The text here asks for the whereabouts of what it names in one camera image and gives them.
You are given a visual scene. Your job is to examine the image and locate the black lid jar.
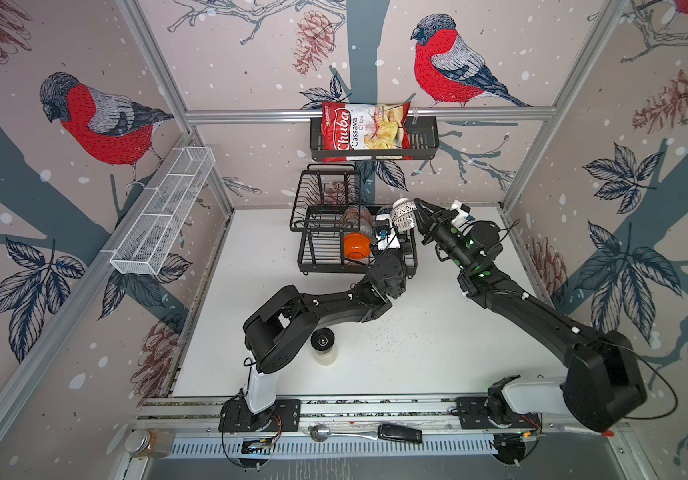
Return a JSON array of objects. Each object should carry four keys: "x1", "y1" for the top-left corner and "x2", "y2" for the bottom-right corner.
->
[{"x1": 310, "y1": 328, "x2": 337, "y2": 366}]

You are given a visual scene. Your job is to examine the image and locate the metal spoon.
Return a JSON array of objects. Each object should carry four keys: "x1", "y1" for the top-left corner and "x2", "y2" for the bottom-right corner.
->
[{"x1": 309, "y1": 424, "x2": 379, "y2": 443}]

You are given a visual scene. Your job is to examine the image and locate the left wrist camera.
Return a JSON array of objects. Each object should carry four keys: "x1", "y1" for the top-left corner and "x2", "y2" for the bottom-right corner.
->
[{"x1": 373, "y1": 218, "x2": 400, "y2": 252}]

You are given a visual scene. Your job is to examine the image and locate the white brown lattice bowl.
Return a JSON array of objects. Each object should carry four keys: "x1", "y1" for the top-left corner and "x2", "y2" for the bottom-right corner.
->
[{"x1": 390, "y1": 198, "x2": 416, "y2": 232}]

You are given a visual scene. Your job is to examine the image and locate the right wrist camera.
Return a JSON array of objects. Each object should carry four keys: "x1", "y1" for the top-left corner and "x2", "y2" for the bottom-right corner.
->
[{"x1": 451, "y1": 200, "x2": 475, "y2": 229}]

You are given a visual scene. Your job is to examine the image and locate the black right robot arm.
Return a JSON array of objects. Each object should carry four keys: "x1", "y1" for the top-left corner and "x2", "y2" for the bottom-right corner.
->
[{"x1": 414, "y1": 199, "x2": 647, "y2": 433}]

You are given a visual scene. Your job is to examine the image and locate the black wall shelf basket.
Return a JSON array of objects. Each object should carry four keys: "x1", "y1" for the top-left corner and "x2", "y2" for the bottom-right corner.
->
[{"x1": 310, "y1": 117, "x2": 439, "y2": 163}]

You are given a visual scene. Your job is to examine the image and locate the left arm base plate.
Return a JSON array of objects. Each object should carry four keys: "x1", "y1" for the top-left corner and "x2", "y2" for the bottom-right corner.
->
[{"x1": 218, "y1": 396, "x2": 301, "y2": 433}]

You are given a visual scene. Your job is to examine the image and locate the green patterned bowl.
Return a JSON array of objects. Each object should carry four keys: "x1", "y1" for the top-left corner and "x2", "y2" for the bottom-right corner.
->
[{"x1": 358, "y1": 220, "x2": 374, "y2": 239}]

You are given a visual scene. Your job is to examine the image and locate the black wire dish rack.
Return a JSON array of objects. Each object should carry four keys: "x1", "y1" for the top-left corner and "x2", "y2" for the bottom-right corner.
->
[{"x1": 289, "y1": 163, "x2": 386, "y2": 274}]

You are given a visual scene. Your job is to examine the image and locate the white wire mesh basket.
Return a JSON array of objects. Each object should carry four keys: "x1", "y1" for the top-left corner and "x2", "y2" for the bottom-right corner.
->
[{"x1": 110, "y1": 146, "x2": 215, "y2": 276}]

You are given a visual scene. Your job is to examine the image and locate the red cassava chips bag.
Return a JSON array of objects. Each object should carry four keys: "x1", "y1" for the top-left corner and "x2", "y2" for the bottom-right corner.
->
[{"x1": 321, "y1": 102, "x2": 411, "y2": 153}]

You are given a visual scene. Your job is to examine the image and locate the orange plastic bowl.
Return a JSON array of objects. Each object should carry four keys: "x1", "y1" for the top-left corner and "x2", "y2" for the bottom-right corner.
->
[{"x1": 343, "y1": 232, "x2": 371, "y2": 261}]

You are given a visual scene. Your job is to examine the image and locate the red patterned bowl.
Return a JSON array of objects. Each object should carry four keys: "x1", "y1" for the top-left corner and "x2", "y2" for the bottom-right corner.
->
[{"x1": 341, "y1": 206, "x2": 373, "y2": 224}]

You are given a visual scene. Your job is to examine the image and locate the glass jar with spice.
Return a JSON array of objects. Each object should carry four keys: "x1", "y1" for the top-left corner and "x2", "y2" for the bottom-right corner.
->
[{"x1": 124, "y1": 429, "x2": 175, "y2": 458}]

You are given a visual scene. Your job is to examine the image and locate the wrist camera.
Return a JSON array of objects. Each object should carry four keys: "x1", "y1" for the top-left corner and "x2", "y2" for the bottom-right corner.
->
[
  {"x1": 373, "y1": 218, "x2": 400, "y2": 252},
  {"x1": 451, "y1": 200, "x2": 475, "y2": 229}
]

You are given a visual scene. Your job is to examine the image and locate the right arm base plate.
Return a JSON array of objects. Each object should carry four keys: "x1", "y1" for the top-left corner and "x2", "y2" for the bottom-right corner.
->
[{"x1": 449, "y1": 396, "x2": 542, "y2": 430}]

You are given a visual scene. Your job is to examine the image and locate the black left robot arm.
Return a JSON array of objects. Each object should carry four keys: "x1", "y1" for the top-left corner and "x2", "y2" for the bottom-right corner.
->
[{"x1": 240, "y1": 230, "x2": 408, "y2": 416}]

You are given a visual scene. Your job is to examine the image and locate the blue floral bowl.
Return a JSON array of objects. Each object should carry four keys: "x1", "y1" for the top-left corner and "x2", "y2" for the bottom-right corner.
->
[{"x1": 374, "y1": 209, "x2": 392, "y2": 229}]

